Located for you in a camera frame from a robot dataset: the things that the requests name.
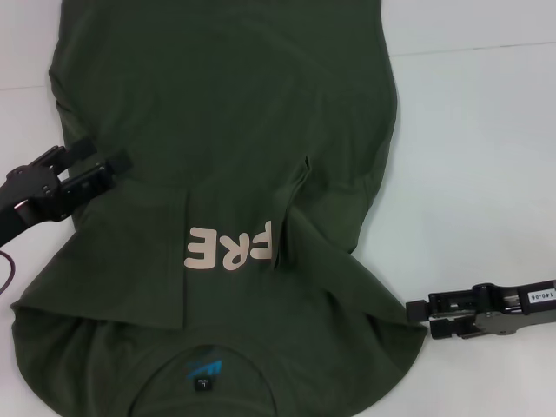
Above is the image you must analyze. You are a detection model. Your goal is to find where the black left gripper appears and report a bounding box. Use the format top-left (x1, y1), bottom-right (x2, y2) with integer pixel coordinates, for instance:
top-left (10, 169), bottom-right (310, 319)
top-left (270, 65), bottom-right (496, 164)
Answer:
top-left (0, 136), bottom-right (134, 247)

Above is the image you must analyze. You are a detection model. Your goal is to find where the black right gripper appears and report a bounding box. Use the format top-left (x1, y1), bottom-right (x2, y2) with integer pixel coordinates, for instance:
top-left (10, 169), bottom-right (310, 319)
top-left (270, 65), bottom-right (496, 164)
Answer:
top-left (406, 277), bottom-right (556, 341)

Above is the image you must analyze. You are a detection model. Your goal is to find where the dark green FREE! T-shirt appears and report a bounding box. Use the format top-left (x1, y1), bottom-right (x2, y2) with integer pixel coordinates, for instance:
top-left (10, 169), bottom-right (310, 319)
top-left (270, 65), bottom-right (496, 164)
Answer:
top-left (10, 0), bottom-right (429, 417)

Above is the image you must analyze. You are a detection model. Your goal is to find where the dark left gripper cable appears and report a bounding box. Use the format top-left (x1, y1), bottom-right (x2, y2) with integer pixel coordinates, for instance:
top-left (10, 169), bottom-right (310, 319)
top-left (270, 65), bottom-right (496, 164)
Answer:
top-left (0, 251), bottom-right (18, 296)

